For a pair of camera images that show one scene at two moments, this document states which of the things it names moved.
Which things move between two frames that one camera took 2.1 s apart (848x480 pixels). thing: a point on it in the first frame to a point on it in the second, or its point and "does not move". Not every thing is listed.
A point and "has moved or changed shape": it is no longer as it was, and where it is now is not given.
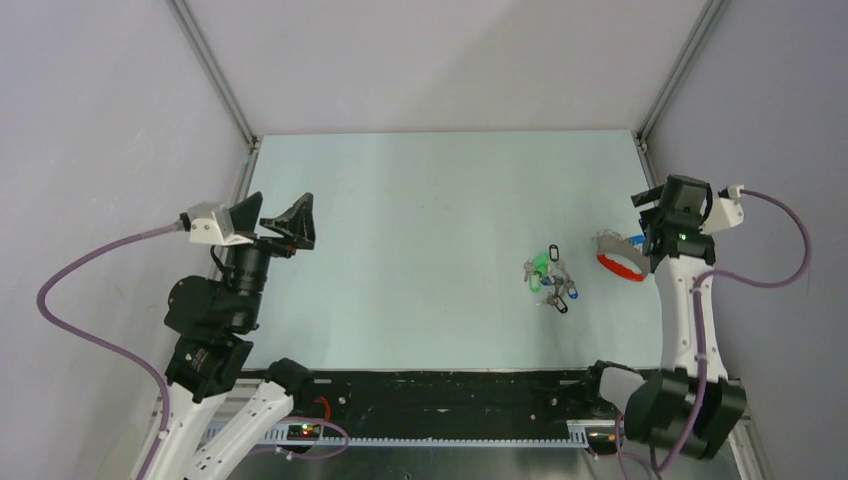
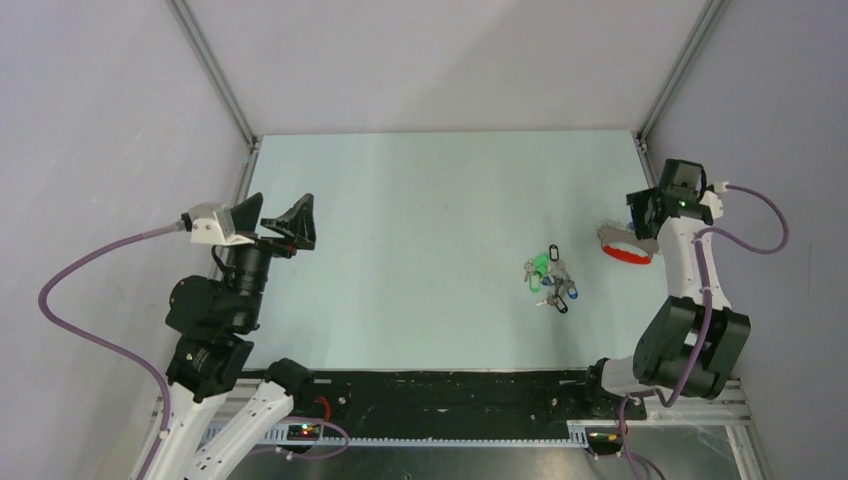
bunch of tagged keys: x=546 y=269 does not move
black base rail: x=449 y=403 does not move
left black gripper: x=298 y=224 does not move
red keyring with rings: x=609 y=241 has moved or changed shape
